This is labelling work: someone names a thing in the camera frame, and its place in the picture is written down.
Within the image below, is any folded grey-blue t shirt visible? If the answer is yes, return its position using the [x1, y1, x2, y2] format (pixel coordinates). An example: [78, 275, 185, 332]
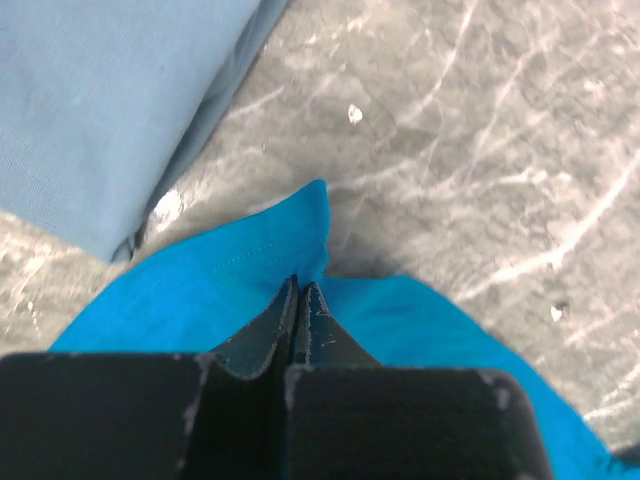
[1, 1, 286, 262]

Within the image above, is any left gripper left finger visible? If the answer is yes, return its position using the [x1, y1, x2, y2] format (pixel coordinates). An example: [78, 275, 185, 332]
[1, 279, 299, 479]

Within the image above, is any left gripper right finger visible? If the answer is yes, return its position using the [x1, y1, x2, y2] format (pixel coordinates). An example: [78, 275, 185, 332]
[284, 284, 553, 479]

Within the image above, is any bright blue t shirt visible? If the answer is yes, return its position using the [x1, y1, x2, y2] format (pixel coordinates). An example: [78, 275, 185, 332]
[52, 180, 639, 479]

